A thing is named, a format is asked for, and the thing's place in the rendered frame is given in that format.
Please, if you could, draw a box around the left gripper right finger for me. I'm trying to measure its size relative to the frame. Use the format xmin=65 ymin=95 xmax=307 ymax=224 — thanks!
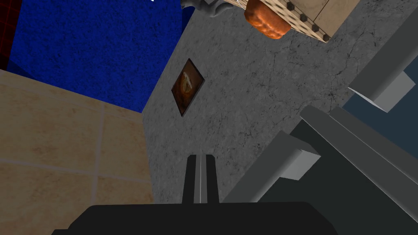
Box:
xmin=200 ymin=154 xmax=220 ymax=204

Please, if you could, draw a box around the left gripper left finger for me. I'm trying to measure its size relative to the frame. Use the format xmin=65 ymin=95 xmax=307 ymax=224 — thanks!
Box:
xmin=182 ymin=155 xmax=201 ymax=204

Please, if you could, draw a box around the blue carpet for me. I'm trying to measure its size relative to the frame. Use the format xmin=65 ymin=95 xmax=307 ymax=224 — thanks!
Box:
xmin=6 ymin=0 xmax=196 ymax=114

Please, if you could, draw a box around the orange-brown bread loaf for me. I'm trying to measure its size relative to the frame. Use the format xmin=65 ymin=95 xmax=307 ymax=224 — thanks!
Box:
xmin=244 ymin=0 xmax=292 ymax=40

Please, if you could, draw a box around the dark brown framed wall picture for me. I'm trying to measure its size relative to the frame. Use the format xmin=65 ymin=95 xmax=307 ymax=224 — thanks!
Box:
xmin=171 ymin=58 xmax=206 ymax=118

